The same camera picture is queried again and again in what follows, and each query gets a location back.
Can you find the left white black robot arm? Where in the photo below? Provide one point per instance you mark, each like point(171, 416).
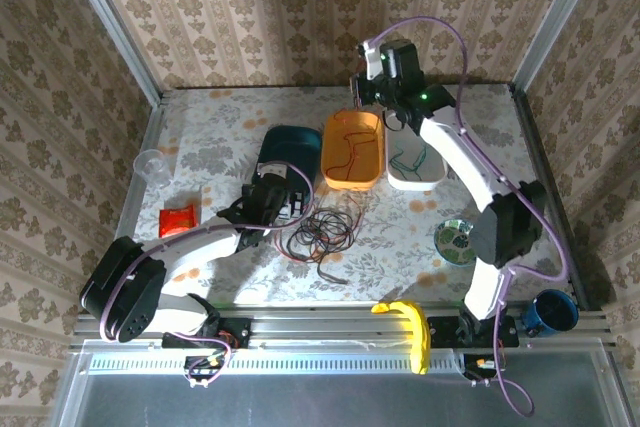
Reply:
point(200, 247)

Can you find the teal plastic tray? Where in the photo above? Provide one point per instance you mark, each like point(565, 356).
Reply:
point(290, 147)

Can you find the orange plastic tray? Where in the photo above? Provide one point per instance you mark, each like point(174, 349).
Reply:
point(360, 167)

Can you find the red packet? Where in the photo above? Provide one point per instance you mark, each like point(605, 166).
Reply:
point(177, 221)

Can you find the white plastic tray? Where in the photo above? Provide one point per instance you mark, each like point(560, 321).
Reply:
point(435, 174)

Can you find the floral tablecloth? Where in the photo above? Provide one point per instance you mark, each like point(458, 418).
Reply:
point(250, 107)

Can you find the clear plastic cup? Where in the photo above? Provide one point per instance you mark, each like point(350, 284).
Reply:
point(150, 164)

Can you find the leaf patterned bowl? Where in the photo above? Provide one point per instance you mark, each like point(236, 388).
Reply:
point(452, 242)

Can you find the yellow banana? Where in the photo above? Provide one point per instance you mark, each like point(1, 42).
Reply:
point(417, 327)

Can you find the blue mug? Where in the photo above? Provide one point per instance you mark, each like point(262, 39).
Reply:
point(550, 312)

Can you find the long aluminium base rail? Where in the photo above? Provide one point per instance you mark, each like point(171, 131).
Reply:
point(325, 327)

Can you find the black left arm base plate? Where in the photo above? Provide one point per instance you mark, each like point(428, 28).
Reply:
point(241, 332)

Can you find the aluminium side rail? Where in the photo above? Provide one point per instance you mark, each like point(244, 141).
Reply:
point(129, 197)
point(535, 127)

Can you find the aluminium corner post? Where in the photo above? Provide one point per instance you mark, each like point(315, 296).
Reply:
point(555, 22)
point(115, 32)

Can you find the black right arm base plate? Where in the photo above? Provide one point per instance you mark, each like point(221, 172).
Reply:
point(445, 332)

